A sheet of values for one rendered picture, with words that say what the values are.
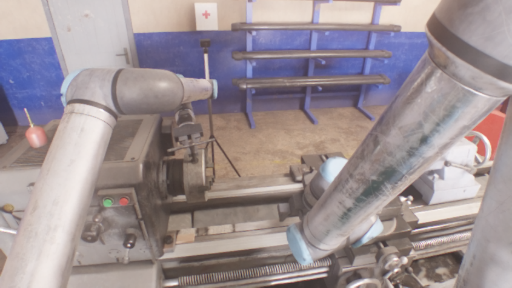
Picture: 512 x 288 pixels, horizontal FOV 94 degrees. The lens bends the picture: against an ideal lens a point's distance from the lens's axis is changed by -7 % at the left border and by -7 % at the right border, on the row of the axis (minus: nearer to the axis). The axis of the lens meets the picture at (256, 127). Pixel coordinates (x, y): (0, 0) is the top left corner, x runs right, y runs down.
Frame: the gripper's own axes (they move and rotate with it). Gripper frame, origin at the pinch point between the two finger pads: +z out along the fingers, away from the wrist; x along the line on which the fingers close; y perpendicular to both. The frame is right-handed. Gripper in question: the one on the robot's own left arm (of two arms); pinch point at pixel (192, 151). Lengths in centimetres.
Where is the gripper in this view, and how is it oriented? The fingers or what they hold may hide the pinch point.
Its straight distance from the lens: 116.9
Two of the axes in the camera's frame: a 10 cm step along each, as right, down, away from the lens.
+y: -0.8, 6.4, 7.7
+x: -9.4, 2.0, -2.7
